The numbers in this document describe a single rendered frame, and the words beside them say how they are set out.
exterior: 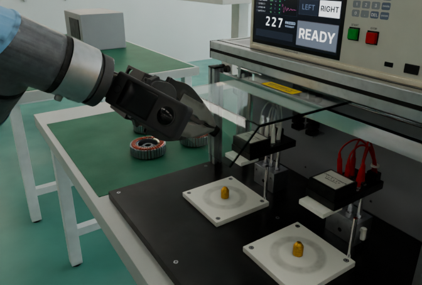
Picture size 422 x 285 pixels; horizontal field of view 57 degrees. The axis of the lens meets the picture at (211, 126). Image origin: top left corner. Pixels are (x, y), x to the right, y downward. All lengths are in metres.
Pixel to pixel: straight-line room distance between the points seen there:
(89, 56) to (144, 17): 5.15
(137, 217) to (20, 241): 1.43
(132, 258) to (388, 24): 0.64
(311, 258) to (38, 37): 0.60
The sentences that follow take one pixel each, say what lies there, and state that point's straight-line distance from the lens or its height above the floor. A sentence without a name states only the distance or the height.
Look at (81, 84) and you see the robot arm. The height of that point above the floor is 1.16.
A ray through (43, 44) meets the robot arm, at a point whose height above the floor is 1.21.
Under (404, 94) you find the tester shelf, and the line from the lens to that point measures 0.67.
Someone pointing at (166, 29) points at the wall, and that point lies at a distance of 5.80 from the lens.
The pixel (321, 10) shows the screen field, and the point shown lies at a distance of 0.79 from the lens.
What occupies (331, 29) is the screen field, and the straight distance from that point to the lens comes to 0.78.
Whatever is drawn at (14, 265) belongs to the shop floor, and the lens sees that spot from 2.14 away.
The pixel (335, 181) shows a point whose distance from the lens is 0.76.
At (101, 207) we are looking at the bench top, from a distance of 1.00.
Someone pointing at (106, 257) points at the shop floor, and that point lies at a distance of 2.04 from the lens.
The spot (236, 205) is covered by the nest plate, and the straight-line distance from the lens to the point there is 0.91.
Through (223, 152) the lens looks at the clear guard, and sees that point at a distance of 0.61.
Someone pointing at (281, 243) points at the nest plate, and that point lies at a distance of 0.81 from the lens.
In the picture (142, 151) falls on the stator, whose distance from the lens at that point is 1.19.
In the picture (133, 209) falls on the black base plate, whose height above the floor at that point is 0.77.
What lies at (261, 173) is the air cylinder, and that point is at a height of 0.81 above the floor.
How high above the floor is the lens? 1.28
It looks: 22 degrees down
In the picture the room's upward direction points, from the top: straight up
